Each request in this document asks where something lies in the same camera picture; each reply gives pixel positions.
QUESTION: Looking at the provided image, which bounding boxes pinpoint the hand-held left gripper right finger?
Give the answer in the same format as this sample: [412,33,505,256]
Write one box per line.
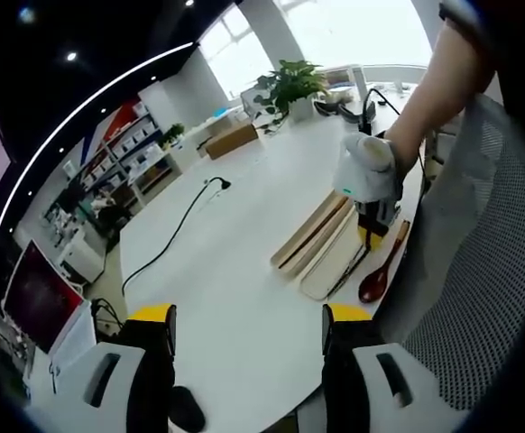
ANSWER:
[320,302,444,433]

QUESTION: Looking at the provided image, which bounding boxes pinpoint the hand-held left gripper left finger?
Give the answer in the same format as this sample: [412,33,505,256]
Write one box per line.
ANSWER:
[81,302,178,433]

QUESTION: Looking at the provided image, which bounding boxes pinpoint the brown wooden chopstick utensil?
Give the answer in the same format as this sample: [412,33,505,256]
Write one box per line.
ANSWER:
[327,234,372,299]
[278,198,352,271]

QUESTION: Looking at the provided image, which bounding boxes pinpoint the beige cutlery case base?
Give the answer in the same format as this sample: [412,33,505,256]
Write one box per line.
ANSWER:
[270,189,357,280]

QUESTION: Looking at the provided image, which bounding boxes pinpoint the dark red wooden spoon utensil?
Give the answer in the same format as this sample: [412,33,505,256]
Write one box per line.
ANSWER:
[357,219,411,304]

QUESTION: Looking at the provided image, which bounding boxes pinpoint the beige cutlery case lid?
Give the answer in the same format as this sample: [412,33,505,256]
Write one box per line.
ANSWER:
[297,209,370,302]

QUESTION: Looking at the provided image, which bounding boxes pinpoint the black oval object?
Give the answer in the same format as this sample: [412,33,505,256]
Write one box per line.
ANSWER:
[170,385,207,433]

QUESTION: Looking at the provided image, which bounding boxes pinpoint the white plant pot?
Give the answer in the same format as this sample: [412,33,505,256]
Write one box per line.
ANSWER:
[288,98,314,123]

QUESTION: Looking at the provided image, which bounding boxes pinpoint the white windowsill appliance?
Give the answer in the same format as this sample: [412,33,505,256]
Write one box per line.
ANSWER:
[325,64,367,98]

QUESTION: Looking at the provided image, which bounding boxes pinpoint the grey mesh office chair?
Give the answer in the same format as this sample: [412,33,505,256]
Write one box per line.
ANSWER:
[379,94,525,411]

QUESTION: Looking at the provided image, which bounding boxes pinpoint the large green potted plant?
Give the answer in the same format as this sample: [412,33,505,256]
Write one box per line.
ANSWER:
[253,60,331,133]

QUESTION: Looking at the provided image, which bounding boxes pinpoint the white drawer cabinet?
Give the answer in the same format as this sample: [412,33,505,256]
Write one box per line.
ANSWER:
[57,229,106,285]

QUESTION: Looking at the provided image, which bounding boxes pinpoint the computer monitor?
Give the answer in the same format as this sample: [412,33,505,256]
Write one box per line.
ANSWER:
[3,238,86,355]

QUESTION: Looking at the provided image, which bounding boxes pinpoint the brown cardboard box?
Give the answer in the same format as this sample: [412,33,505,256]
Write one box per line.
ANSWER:
[204,124,260,160]

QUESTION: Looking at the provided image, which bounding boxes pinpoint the small green plant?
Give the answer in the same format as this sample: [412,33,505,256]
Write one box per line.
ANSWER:
[161,124,186,148]

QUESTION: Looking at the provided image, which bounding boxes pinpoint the white storage shelves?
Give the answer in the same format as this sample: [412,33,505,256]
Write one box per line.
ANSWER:
[63,101,185,208]

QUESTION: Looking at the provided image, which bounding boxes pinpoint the ceiling light strip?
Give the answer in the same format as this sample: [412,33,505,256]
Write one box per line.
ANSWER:
[0,41,196,234]

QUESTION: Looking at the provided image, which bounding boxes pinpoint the black cable bundle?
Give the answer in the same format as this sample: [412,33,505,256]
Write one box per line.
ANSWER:
[89,297,126,337]

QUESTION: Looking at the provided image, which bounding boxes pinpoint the black power cable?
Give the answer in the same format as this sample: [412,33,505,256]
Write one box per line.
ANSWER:
[121,176,232,297]

